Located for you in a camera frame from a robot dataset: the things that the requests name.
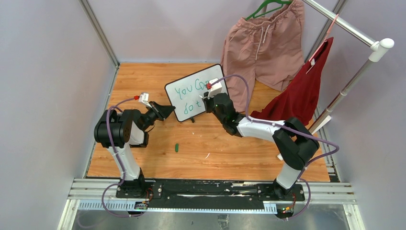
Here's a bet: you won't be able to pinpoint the aluminium rail frame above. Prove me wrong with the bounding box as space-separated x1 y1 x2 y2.
58 179 365 230

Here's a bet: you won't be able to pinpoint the small black-framed whiteboard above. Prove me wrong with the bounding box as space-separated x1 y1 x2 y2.
164 64 224 122

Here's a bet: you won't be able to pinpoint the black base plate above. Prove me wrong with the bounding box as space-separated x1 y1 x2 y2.
127 179 305 210

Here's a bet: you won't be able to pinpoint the pink shorts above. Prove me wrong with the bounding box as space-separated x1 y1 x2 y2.
220 0 305 112

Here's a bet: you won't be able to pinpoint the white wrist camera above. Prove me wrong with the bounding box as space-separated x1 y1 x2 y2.
134 92 151 108
206 78 223 99

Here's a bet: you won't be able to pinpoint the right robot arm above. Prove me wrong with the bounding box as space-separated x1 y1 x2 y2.
202 92 320 200

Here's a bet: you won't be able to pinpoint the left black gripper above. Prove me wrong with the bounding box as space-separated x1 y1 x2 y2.
141 102 175 131

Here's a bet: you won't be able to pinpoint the green clothes hanger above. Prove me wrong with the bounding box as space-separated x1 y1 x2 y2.
245 0 292 20

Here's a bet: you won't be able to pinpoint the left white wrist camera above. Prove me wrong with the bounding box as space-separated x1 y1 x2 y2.
134 92 151 108

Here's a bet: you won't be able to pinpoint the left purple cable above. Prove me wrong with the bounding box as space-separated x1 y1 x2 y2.
101 94 150 218

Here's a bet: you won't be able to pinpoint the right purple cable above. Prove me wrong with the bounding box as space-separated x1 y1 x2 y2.
206 74 340 219

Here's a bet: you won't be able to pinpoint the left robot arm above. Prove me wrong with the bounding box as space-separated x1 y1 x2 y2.
94 101 175 198

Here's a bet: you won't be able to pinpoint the purple cable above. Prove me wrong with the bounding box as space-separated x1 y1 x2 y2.
101 94 150 218
206 74 340 219

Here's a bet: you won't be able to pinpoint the pink clothes hanger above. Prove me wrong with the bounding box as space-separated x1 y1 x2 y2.
306 14 339 74

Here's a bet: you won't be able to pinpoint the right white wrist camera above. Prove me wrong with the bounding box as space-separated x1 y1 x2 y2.
206 78 223 99

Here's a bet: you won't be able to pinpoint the dark red garment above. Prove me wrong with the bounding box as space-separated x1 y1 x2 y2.
250 37 334 126

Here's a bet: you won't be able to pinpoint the metal clothes rack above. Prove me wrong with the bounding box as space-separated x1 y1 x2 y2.
277 0 395 161

